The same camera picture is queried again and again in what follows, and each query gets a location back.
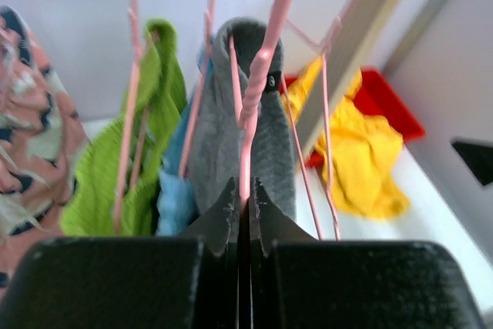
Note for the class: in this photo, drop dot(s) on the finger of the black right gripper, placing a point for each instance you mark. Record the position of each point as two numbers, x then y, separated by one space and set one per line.
477 156

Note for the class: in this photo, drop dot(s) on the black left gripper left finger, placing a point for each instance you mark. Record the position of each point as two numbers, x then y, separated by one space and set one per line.
186 281

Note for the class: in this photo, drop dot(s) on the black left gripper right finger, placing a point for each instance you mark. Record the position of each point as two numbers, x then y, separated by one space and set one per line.
301 282

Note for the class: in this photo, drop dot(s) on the yellow shorts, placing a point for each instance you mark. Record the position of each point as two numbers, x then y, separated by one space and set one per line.
364 150

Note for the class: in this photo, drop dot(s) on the grey shorts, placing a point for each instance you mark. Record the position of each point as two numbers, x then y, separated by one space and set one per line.
214 156

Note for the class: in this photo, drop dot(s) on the pink hanger of grey shorts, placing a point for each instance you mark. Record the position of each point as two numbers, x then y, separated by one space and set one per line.
247 120

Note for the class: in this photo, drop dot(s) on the pink wire hanger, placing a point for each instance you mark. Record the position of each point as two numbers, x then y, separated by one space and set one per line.
324 48

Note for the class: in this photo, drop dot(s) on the light blue shorts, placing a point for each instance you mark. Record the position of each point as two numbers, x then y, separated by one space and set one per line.
176 203

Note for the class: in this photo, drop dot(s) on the lime green shorts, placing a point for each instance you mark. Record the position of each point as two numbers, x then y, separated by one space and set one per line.
162 94

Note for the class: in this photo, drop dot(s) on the pink shark print shorts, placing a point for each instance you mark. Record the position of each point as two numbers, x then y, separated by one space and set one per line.
42 139

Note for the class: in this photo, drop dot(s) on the pink hanger of blue shorts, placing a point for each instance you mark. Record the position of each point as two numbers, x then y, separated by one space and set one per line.
197 95

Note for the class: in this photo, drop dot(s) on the pink hanger of green shorts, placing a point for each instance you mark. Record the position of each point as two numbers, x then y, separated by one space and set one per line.
129 116

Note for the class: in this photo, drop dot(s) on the red plastic tray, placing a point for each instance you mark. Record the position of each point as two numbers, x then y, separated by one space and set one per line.
377 98

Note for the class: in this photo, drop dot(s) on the wooden clothes rack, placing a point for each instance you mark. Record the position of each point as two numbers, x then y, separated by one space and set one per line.
350 48

